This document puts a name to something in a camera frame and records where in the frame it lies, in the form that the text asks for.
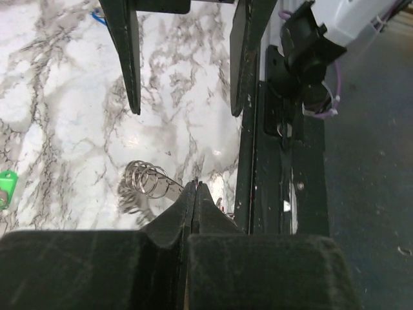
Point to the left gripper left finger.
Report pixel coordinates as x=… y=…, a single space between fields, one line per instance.
x=101 y=269

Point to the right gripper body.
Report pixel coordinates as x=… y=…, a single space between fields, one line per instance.
x=161 y=6

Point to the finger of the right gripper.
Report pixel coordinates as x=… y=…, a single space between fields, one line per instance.
x=121 y=20
x=248 y=26

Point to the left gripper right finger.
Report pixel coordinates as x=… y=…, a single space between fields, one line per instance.
x=228 y=269

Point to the key with green tag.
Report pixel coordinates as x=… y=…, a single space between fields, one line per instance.
x=8 y=181

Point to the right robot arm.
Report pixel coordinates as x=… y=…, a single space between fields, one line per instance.
x=312 y=37

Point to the metal disc keyring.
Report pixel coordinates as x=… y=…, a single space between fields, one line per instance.
x=142 y=180

